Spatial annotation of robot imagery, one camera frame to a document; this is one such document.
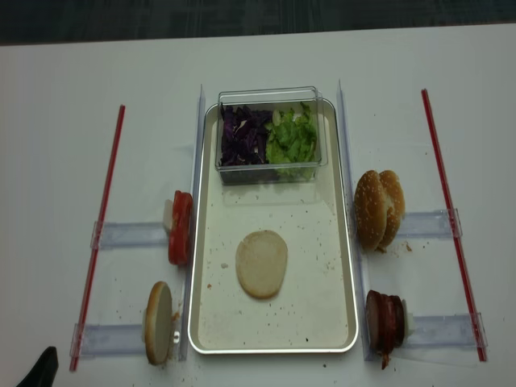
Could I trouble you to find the clear holder lower left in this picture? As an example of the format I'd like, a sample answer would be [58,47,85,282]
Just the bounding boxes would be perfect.
[70,324,145,358]

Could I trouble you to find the silver metal tray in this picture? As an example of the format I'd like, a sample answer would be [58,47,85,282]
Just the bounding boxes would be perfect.
[188,101,358,355]

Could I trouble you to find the clear holder upper right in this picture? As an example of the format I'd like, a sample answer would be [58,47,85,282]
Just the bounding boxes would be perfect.
[396,209,463,239]

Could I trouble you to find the white pusher block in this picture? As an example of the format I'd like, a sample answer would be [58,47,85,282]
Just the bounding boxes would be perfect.
[162,199,173,234]
[404,310,415,339]

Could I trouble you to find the meat patties stack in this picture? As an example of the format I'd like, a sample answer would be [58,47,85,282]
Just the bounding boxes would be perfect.
[366,290,406,369]

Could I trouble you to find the purple cabbage shreds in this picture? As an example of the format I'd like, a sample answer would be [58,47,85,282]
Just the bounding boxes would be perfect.
[219,105,273,166]

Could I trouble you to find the left red strip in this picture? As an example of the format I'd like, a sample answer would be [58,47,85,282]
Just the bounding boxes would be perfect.
[69,105,126,372]

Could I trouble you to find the clear long rail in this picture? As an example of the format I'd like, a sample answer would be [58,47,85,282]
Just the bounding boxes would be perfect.
[336,80,377,362]
[177,85,206,362]

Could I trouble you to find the green lettuce leaves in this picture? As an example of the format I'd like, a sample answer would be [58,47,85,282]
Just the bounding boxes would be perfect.
[264,102,318,164]

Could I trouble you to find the white pusher block right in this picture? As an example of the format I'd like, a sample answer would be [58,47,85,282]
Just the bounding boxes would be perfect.
[404,310,415,339]

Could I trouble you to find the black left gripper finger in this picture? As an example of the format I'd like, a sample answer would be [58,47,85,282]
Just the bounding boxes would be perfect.
[17,346,59,387]

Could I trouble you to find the sesame bun top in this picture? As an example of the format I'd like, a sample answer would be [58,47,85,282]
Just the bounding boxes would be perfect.
[354,170,388,251]

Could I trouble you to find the left clear long rail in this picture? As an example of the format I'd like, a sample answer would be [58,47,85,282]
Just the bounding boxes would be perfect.
[177,85,206,362]

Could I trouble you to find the white pusher block left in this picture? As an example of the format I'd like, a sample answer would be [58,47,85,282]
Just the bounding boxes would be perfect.
[162,199,173,234]

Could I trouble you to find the clear plastic container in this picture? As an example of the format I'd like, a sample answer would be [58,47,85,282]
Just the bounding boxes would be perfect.
[214,86,327,185]

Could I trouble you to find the right clear long rail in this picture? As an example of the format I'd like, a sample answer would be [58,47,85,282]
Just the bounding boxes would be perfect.
[336,80,377,362]

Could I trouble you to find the bun half on tray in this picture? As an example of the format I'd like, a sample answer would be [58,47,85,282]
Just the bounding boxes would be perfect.
[235,230,288,299]

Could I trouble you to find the clear holder upper left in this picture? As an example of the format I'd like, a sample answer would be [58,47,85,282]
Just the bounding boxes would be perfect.
[90,222,169,250]

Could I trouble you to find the right red strip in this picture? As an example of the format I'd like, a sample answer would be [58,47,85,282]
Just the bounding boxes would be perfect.
[421,89,488,363]

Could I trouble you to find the upright bun half left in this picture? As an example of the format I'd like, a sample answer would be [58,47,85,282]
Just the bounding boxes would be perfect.
[144,281,173,365]

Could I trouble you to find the tomato slices stack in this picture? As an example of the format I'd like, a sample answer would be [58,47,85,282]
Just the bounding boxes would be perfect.
[169,190,193,265]

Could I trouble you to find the red strip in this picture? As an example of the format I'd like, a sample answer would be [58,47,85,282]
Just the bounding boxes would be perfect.
[421,89,488,363]
[69,105,126,372]

